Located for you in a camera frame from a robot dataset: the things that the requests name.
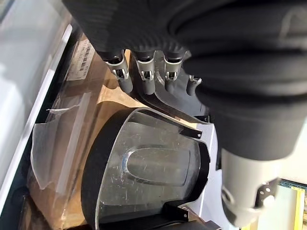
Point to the clear plastic film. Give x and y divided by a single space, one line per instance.
48 143

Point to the yellow metal shelf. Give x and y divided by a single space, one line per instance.
301 203

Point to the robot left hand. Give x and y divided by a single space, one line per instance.
216 48

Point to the white barcode label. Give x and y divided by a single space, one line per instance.
81 62

